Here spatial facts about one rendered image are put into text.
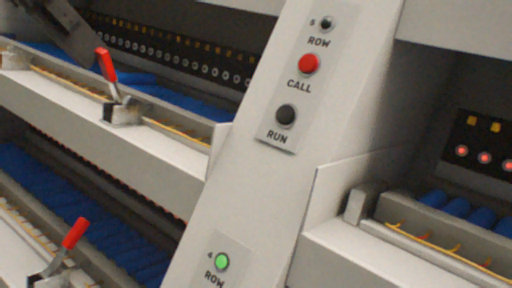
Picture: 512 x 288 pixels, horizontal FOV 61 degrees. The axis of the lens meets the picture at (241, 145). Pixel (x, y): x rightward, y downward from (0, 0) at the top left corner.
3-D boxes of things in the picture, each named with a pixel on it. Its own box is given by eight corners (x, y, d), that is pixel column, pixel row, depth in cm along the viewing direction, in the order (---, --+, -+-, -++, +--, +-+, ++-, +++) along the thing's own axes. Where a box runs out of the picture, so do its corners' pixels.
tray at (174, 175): (197, 230, 38) (216, 125, 35) (-54, 70, 73) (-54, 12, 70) (314, 188, 53) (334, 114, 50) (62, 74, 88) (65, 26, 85)
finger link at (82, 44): (51, -12, 39) (55, -13, 38) (104, 46, 43) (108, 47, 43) (28, 10, 38) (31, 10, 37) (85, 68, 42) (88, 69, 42)
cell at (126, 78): (150, 88, 62) (110, 88, 57) (146, 76, 63) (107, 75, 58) (158, 83, 61) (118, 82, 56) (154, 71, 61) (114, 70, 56)
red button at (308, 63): (311, 74, 33) (320, 54, 33) (294, 70, 34) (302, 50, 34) (316, 79, 33) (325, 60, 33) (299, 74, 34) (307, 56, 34)
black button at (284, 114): (288, 126, 33) (297, 107, 33) (271, 120, 34) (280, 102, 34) (294, 130, 33) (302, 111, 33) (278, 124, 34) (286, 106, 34)
